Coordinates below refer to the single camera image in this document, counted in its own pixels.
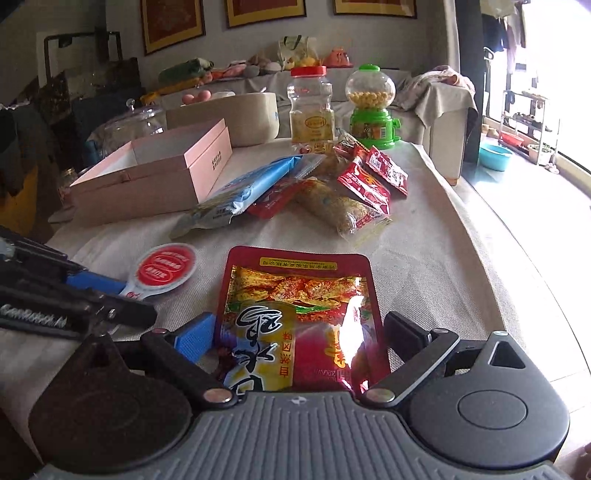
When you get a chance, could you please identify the large red snack pouch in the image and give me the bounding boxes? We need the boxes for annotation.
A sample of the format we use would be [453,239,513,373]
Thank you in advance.
[215,246,393,394]

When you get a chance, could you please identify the pink cardboard box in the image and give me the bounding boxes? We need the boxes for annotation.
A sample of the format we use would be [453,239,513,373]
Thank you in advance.
[69,119,233,228]

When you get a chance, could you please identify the dark clothing pile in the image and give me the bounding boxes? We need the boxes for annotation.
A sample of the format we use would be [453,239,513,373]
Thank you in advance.
[0,58,144,195]

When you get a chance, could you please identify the glass jar with lid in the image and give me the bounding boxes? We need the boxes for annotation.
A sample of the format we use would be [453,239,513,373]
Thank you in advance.
[102,98,168,155]

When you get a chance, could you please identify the dark red packet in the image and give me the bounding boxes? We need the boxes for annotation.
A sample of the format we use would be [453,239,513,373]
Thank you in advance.
[366,147,410,198]

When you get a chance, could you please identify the yellow crispy snack packet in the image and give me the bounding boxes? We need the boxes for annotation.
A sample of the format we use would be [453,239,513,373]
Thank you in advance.
[295,179,393,241]

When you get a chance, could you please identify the white yellow shopping bag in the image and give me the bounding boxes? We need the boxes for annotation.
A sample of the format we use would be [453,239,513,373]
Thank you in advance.
[278,35,320,71]

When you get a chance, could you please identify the small red snack packet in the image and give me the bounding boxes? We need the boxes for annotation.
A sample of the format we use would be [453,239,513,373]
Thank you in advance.
[333,134,370,160]

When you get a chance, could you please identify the crumpled light cloth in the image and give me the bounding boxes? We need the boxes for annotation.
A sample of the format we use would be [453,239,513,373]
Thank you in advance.
[396,65,477,114]

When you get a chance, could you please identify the green gumball machine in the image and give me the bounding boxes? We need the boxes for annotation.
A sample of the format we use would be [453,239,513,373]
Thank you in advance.
[345,64,402,150]

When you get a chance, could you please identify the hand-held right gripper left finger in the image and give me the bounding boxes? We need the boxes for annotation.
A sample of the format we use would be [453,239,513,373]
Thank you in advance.
[78,313,236,411]

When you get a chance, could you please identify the red lid plastic jar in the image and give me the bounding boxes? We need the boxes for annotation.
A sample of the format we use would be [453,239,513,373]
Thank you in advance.
[287,66,335,144]

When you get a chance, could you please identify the beige covered sofa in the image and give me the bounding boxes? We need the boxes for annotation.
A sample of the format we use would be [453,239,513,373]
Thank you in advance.
[157,68,478,182]

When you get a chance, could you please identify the hanging clothes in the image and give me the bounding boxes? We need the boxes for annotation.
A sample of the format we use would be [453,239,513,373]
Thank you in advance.
[480,0,529,77]

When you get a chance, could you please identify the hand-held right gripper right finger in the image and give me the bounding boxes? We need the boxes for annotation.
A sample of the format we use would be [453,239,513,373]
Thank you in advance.
[358,311,536,408]

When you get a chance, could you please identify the grey plush toy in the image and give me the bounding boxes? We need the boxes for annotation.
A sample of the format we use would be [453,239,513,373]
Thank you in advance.
[244,54,282,77]

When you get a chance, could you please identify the small potted plant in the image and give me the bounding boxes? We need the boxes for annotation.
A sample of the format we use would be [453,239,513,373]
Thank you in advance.
[527,142,553,166]

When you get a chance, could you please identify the crumpled red snack packet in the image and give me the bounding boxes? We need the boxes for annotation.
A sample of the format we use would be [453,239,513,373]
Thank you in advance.
[336,159,392,216]

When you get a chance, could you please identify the framed wall picture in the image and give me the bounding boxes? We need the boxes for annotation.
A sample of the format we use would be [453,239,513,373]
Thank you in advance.
[140,0,206,56]
[225,0,308,28]
[333,0,417,19]

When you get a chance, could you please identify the metal shelf rack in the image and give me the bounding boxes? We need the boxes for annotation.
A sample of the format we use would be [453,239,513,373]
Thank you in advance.
[500,89,560,166]

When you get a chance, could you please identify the red lid jelly cup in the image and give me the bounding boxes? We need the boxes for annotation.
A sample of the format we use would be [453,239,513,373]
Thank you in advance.
[121,243,198,302]

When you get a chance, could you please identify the beige tablecloth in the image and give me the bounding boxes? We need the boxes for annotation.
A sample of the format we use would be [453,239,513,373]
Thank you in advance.
[0,138,573,462]

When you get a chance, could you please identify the black metal frame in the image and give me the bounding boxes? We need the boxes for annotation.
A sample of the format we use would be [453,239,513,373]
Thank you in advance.
[43,31,124,88]

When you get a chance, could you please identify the pink orange plush toy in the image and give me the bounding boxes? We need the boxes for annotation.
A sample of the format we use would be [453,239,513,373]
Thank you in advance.
[210,62,247,82]

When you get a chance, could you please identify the blue white snack packet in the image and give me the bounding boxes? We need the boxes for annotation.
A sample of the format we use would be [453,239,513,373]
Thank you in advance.
[170,155,303,239]

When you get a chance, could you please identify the long red snack packet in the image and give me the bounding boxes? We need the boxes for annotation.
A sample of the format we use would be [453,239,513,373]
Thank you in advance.
[246,179,303,219]

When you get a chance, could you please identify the clear yellow pastry packet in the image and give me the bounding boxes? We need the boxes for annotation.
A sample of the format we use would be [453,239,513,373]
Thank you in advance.
[291,131,354,182]

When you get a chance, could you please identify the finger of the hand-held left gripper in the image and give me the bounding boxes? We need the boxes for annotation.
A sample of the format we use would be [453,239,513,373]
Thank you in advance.
[0,225,129,297]
[0,281,158,342]

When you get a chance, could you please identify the blue plastic basin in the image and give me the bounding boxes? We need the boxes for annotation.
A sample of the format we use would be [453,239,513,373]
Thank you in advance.
[478,141,514,172]

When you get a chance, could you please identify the green plush toy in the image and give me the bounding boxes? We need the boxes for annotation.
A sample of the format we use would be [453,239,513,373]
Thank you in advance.
[158,58,215,85]

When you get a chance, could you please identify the small glass jar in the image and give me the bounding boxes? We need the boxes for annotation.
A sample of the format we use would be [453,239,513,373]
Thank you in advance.
[56,167,80,209]

